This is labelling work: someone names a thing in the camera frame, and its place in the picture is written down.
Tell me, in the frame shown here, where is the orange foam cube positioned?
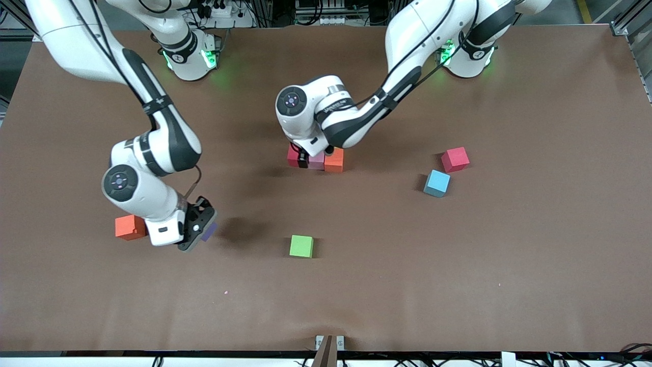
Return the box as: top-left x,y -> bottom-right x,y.
115,214 -> 148,241
324,148 -> 344,173

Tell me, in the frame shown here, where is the brown table cover sheet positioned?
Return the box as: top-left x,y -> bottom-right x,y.
0,23 -> 652,354

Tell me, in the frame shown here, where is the metal bracket with pole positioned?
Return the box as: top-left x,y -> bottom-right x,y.
315,334 -> 346,367

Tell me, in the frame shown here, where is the light blue foam cube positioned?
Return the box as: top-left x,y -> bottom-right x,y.
424,169 -> 451,198

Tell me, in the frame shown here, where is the white power strip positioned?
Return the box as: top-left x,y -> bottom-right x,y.
196,3 -> 240,20

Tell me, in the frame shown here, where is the green foam cube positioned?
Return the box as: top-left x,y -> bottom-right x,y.
289,234 -> 314,259

